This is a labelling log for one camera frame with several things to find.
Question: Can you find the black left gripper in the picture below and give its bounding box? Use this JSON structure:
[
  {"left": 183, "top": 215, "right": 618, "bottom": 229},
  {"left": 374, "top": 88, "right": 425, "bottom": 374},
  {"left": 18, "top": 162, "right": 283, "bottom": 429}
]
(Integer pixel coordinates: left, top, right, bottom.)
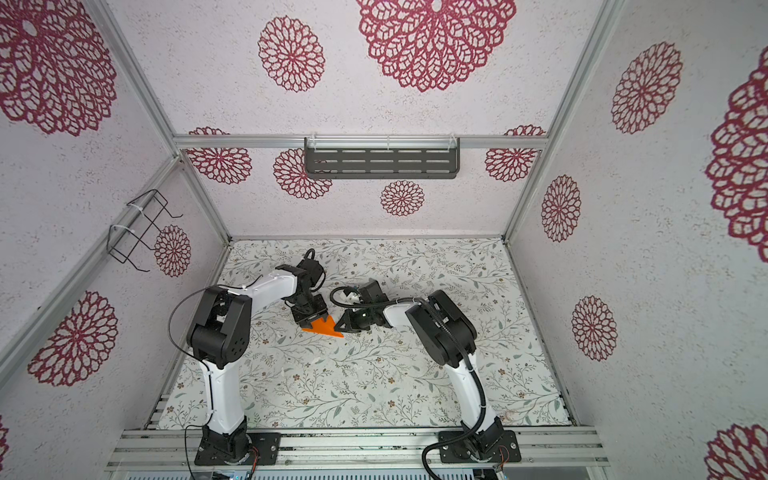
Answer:
[{"left": 291, "top": 294, "right": 329, "bottom": 331}]

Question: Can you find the orange square paper sheet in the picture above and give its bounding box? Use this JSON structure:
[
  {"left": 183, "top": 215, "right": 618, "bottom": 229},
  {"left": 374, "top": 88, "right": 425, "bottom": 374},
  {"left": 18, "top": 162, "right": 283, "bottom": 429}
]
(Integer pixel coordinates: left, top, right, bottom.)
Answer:
[{"left": 302, "top": 315, "right": 344, "bottom": 338}]

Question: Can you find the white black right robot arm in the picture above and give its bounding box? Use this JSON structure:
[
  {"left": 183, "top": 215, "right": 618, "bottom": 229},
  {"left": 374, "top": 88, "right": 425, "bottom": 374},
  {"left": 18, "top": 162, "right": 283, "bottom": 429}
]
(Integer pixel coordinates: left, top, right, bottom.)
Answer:
[{"left": 329, "top": 281, "right": 503, "bottom": 455}]

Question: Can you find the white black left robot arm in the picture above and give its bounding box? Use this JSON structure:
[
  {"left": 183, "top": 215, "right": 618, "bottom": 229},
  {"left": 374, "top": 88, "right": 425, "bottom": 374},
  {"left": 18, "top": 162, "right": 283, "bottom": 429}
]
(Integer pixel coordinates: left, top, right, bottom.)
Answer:
[{"left": 187, "top": 259, "right": 335, "bottom": 435}]

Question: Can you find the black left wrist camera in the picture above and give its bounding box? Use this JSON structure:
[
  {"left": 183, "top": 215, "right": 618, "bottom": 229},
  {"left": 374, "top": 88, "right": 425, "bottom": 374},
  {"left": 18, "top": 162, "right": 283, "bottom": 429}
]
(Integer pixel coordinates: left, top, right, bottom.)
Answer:
[{"left": 297, "top": 248, "right": 326, "bottom": 294}]

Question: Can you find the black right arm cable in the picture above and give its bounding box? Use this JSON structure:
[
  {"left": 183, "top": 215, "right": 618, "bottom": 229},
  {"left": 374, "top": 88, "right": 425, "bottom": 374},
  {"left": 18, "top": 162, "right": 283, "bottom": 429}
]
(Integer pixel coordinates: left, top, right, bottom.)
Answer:
[{"left": 328, "top": 285, "right": 487, "bottom": 480}]

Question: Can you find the grey slotted wall shelf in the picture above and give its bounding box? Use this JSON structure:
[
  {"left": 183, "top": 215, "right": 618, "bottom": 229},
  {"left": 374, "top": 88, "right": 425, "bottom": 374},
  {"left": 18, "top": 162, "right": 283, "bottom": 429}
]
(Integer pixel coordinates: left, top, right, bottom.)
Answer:
[{"left": 304, "top": 137, "right": 461, "bottom": 180}]

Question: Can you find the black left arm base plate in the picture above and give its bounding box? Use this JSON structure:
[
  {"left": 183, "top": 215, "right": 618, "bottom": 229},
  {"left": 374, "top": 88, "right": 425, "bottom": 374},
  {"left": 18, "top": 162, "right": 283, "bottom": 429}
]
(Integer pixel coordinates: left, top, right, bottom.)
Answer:
[{"left": 193, "top": 429, "right": 281, "bottom": 466}]

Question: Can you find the black wire wall basket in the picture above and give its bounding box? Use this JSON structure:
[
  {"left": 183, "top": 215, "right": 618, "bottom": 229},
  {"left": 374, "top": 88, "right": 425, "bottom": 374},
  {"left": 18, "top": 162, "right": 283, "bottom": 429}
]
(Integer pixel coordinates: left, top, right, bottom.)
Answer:
[{"left": 105, "top": 189, "right": 183, "bottom": 273}]

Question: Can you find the aluminium front rail frame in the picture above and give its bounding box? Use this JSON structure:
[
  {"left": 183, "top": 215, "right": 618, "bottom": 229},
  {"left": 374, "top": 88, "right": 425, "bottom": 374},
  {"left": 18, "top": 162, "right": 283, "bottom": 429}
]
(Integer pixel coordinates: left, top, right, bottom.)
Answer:
[{"left": 104, "top": 427, "right": 610, "bottom": 472}]

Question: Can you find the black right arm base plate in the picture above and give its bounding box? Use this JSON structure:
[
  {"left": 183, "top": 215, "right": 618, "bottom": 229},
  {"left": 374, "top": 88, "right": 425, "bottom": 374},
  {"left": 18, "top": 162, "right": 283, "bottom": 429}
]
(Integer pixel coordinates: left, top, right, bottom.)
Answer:
[{"left": 438, "top": 429, "right": 522, "bottom": 464}]

